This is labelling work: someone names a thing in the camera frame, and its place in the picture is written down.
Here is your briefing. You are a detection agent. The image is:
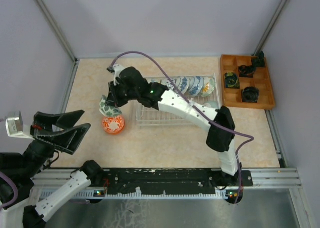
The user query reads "white cable duct strip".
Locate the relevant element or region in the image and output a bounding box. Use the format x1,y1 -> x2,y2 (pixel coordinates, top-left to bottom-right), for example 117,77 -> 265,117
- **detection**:
39,189 -> 241,199

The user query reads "black object tray corner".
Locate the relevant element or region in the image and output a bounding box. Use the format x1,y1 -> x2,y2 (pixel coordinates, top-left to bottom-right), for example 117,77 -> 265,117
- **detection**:
251,51 -> 266,67

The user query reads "pale green ringed bowl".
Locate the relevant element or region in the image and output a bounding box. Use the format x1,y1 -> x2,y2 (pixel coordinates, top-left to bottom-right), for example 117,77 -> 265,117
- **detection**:
203,100 -> 220,109

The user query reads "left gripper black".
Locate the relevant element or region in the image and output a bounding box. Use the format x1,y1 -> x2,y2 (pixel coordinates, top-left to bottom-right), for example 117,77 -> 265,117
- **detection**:
19,109 -> 92,177

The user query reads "green leaf pattern bowl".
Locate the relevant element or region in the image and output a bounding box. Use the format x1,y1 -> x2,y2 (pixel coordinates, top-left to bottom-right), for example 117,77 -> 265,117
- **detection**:
99,95 -> 122,117

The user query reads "wooden compartment tray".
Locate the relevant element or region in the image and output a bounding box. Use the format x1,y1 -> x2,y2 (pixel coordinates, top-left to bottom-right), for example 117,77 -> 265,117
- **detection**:
220,54 -> 276,110

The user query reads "orange white leaf bowl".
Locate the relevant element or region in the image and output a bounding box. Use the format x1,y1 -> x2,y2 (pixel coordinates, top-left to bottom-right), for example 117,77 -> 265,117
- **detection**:
102,115 -> 126,134

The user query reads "black yellow object in tray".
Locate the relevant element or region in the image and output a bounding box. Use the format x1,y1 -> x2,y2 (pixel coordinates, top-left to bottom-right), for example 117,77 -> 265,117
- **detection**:
224,72 -> 240,89

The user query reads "white wire dish rack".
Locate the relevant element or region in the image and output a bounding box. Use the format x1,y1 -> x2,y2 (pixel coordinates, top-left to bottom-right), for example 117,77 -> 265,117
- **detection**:
136,74 -> 221,127

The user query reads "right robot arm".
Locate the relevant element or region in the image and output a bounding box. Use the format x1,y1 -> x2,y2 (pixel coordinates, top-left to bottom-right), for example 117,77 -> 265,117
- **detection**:
105,64 -> 241,186

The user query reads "black object tray centre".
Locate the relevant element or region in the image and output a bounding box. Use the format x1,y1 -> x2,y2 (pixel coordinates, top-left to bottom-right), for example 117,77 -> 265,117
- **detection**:
238,65 -> 257,78

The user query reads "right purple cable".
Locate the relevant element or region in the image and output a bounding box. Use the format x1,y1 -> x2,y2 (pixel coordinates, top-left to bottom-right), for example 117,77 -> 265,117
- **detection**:
111,50 -> 255,205

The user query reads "purple cable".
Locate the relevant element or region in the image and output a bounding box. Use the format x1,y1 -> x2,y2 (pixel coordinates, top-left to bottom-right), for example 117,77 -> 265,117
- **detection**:
111,50 -> 255,205
0,171 -> 20,210

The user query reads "blue white patterned bowl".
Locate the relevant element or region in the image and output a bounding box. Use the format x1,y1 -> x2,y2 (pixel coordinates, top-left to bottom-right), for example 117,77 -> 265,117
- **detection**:
188,76 -> 205,97

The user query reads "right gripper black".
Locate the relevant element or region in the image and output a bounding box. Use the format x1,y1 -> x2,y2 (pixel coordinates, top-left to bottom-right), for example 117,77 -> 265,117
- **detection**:
105,78 -> 141,108

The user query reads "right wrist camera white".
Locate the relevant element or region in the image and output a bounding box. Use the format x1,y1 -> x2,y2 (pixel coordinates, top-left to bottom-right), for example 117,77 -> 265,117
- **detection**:
107,64 -> 125,86

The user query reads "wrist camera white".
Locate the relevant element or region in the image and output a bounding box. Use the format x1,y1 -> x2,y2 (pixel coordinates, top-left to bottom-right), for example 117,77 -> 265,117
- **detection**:
5,111 -> 33,139
107,64 -> 125,86

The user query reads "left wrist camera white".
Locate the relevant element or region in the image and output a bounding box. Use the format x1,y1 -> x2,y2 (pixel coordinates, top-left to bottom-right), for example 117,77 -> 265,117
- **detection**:
5,111 -> 33,139

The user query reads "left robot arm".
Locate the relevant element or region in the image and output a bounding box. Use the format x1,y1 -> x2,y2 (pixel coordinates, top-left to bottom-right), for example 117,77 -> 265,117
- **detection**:
0,110 -> 104,227

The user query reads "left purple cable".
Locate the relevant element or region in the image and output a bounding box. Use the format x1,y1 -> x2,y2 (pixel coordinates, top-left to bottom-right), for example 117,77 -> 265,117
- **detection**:
0,171 -> 20,210

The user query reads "black round object in tray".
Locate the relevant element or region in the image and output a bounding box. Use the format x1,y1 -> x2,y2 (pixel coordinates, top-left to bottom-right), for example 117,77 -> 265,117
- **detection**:
241,86 -> 260,103

